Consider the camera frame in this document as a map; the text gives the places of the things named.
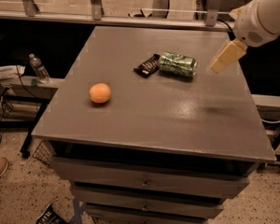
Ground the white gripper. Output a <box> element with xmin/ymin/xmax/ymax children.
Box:
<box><xmin>208</xmin><ymin>0</ymin><xmax>280</xmax><ymax>74</ymax></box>

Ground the crushed green soda can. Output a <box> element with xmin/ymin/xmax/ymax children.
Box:
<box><xmin>158</xmin><ymin>51</ymin><xmax>198</xmax><ymax>78</ymax></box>

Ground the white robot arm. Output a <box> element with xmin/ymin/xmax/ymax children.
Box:
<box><xmin>208</xmin><ymin>0</ymin><xmax>280</xmax><ymax>74</ymax></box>

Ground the black rxbar chocolate wrapper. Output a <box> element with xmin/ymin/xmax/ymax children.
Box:
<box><xmin>134</xmin><ymin>54</ymin><xmax>160</xmax><ymax>77</ymax></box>

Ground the grey drawer cabinet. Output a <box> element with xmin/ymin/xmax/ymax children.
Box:
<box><xmin>34</xmin><ymin>27</ymin><xmax>274</xmax><ymax>224</ymax></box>

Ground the orange fruit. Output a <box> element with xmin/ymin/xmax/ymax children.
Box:
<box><xmin>90</xmin><ymin>83</ymin><xmax>111</xmax><ymax>104</ymax></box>

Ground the clear plastic water bottle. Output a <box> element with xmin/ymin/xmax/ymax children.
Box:
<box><xmin>29</xmin><ymin>53</ymin><xmax>50</xmax><ymax>83</ymax></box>

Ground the low grey bench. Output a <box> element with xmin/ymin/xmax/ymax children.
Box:
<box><xmin>0</xmin><ymin>76</ymin><xmax>63</xmax><ymax>159</ymax></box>

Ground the white tissue pack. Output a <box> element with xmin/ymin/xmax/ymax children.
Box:
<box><xmin>0</xmin><ymin>65</ymin><xmax>25</xmax><ymax>80</ymax></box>

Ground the black printed bag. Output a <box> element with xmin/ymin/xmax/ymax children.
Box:
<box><xmin>35</xmin><ymin>204</ymin><xmax>68</xmax><ymax>224</ymax></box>

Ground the metal window rail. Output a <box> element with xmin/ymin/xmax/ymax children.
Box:
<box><xmin>0</xmin><ymin>0</ymin><xmax>234</xmax><ymax>32</ymax></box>

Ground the black cable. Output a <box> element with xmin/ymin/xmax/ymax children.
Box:
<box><xmin>15</xmin><ymin>64</ymin><xmax>43</xmax><ymax>100</ymax></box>

